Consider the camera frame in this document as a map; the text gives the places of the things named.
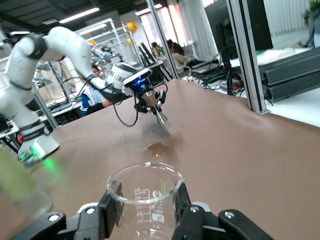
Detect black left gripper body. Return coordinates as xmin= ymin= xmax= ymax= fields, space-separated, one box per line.
xmin=133 ymin=81 xmax=155 ymax=100

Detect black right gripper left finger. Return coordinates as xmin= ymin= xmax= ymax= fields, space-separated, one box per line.
xmin=9 ymin=181 xmax=124 ymax=240

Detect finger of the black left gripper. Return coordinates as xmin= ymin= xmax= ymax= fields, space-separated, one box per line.
xmin=133 ymin=98 xmax=154 ymax=114
xmin=154 ymin=88 xmax=169 ymax=113

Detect small black tilted monitor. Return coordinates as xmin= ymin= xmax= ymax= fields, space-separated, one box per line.
xmin=137 ymin=41 xmax=161 ymax=67

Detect brown liquid puddle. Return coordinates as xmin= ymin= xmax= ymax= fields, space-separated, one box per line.
xmin=147 ymin=141 xmax=171 ymax=158

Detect dark finned metal enclosure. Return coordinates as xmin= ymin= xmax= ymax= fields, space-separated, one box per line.
xmin=258 ymin=48 xmax=320 ymax=104

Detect wide aluminium post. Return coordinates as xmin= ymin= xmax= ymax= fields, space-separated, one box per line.
xmin=226 ymin=0 xmax=273 ymax=116

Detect steel double cone jigger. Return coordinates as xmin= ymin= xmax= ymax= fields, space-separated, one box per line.
xmin=144 ymin=90 xmax=169 ymax=125

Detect green potted plant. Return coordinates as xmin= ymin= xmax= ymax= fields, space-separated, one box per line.
xmin=302 ymin=0 xmax=320 ymax=28

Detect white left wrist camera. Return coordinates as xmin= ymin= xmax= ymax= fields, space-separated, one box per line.
xmin=122 ymin=68 xmax=153 ymax=89

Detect white office desk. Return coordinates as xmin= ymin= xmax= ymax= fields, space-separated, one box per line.
xmin=182 ymin=47 xmax=320 ymax=123

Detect tangled black desk cables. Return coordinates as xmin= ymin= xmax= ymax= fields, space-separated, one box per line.
xmin=187 ymin=67 xmax=251 ymax=97

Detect grey orange USB hub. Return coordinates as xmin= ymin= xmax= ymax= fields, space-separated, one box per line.
xmin=219 ymin=83 xmax=242 ymax=93

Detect clear glass measuring beaker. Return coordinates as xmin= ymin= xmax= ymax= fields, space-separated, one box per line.
xmin=106 ymin=161 xmax=186 ymax=240

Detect white frame rack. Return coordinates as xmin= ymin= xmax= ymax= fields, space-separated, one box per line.
xmin=74 ymin=17 xmax=131 ymax=66

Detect large yellow hard hat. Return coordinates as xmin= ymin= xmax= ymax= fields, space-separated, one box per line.
xmin=125 ymin=21 xmax=139 ymax=34

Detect man with glasses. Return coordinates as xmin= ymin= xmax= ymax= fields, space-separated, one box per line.
xmin=79 ymin=64 xmax=114 ymax=117

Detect seated person dark trousers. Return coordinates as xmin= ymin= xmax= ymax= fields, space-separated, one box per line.
xmin=166 ymin=38 xmax=192 ymax=72

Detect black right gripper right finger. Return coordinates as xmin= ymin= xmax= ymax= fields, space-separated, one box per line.
xmin=172 ymin=182 xmax=276 ymax=240

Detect black HUAWEI monitor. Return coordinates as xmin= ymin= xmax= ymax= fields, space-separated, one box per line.
xmin=204 ymin=0 xmax=274 ymax=96

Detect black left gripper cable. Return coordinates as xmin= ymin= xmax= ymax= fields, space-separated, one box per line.
xmin=112 ymin=94 xmax=140 ymax=128

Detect slim aluminium post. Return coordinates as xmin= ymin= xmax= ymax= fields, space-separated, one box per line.
xmin=145 ymin=0 xmax=180 ymax=81

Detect pale green water bottle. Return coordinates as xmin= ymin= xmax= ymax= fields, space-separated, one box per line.
xmin=0 ymin=144 xmax=55 ymax=222

